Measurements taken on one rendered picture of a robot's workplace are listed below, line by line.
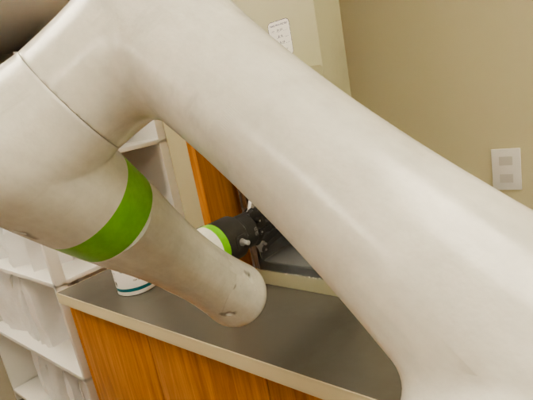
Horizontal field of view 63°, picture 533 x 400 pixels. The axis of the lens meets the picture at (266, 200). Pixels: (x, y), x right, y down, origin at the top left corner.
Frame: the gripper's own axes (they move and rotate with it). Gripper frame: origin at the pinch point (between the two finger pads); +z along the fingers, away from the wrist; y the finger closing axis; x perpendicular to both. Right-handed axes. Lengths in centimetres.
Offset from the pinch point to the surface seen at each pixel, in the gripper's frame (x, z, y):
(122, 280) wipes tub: 58, -17, -20
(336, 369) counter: -19.8, -19.9, -26.1
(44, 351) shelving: 147, -17, -69
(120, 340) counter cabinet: 60, -22, -39
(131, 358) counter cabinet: 56, -22, -44
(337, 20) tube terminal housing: -11.1, 14.6, 40.2
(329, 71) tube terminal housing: -11.1, 8.1, 29.4
